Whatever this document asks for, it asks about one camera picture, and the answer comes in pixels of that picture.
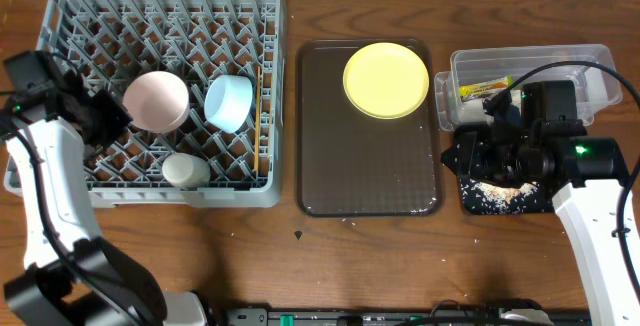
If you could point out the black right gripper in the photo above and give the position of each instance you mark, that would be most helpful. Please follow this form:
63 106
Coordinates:
472 147

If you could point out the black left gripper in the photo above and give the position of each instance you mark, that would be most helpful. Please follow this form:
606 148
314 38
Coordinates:
107 120

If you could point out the green snack wrapper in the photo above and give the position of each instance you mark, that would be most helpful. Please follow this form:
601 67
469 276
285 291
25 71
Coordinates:
484 89

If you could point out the pink bowl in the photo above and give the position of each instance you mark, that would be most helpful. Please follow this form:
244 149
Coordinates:
157 101

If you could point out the yellow round plate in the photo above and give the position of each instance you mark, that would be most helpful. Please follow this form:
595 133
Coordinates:
386 80

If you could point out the small white cup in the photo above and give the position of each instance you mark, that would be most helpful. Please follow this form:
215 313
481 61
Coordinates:
185 171

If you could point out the light blue bowl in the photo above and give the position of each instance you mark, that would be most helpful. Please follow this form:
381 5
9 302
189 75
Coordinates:
228 102

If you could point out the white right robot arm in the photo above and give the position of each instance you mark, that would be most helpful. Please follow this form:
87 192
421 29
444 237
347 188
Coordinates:
583 176

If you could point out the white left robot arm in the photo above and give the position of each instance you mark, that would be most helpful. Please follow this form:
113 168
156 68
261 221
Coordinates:
72 274

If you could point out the black waste bin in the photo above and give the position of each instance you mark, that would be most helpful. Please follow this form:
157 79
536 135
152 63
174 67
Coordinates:
475 159

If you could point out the rice pile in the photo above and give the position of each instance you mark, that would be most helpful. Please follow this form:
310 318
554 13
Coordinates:
480 198

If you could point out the clear plastic bin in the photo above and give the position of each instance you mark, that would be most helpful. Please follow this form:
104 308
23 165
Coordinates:
594 89

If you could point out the dark brown serving tray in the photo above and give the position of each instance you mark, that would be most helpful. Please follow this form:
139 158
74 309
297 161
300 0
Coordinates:
350 164

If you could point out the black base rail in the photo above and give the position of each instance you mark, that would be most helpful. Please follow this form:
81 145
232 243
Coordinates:
448 312

